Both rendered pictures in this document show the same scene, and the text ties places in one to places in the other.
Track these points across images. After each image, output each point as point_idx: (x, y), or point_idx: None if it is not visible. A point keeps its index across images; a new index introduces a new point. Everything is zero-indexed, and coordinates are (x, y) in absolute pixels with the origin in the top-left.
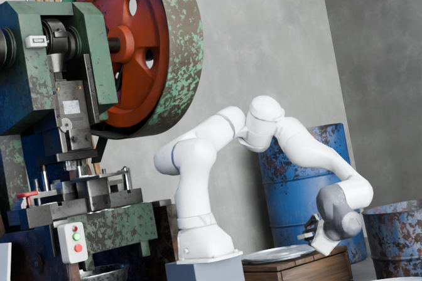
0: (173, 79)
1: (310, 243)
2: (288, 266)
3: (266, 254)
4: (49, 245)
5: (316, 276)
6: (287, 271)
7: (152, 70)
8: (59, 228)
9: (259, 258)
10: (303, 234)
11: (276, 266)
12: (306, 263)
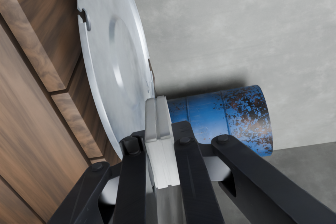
0: None
1: (98, 186)
2: (35, 59)
3: (118, 18)
4: None
5: (36, 166)
6: (8, 51)
7: None
8: None
9: None
10: (166, 131)
11: None
12: (71, 133)
